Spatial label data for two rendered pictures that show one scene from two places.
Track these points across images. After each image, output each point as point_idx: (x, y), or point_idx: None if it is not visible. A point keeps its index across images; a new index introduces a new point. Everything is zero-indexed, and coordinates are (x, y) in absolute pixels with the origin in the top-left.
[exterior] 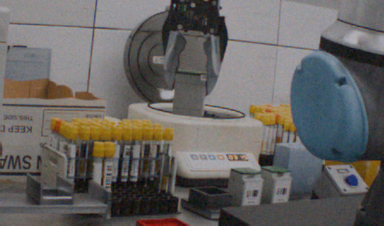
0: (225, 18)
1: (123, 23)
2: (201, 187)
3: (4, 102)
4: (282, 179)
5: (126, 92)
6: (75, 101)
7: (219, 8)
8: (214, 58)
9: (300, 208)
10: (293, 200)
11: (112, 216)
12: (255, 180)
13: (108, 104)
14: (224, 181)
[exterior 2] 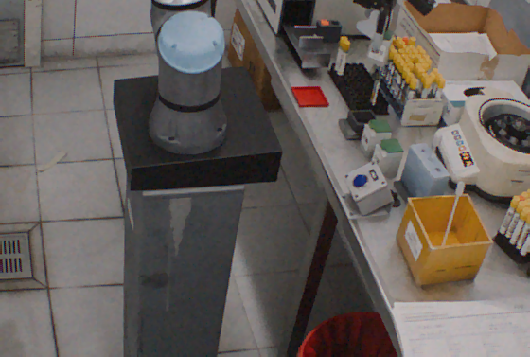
0: None
1: None
2: (373, 116)
3: (407, 12)
4: (379, 150)
5: None
6: (430, 39)
7: None
8: (366, 25)
9: (244, 98)
10: (396, 187)
11: (335, 83)
12: (368, 131)
13: None
14: (442, 160)
